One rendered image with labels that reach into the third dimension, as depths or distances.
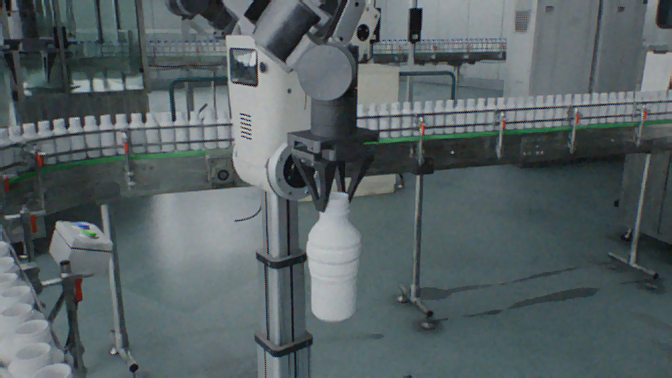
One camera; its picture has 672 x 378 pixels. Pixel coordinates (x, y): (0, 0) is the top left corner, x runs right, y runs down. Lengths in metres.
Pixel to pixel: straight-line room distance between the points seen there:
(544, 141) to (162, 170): 1.96
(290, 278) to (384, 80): 3.82
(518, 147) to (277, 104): 2.03
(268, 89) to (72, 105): 4.95
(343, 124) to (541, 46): 5.97
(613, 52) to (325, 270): 6.65
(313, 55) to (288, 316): 1.06
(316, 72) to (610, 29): 6.65
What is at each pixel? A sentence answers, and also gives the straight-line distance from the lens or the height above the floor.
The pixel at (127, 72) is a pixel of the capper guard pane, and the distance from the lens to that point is 6.29.
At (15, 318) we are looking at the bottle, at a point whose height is 1.16.
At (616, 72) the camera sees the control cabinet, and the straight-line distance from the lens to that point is 7.29.
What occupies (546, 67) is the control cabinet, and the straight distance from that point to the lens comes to 6.66.
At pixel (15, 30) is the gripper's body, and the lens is 1.43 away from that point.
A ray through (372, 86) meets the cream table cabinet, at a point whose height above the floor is 1.02.
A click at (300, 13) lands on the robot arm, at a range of 0.66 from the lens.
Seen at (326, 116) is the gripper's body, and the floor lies 1.41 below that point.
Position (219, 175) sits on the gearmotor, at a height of 0.91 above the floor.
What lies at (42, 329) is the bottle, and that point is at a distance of 0.80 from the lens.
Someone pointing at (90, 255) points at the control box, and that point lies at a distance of 1.21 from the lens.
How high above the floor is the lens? 1.51
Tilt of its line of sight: 16 degrees down
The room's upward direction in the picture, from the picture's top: straight up
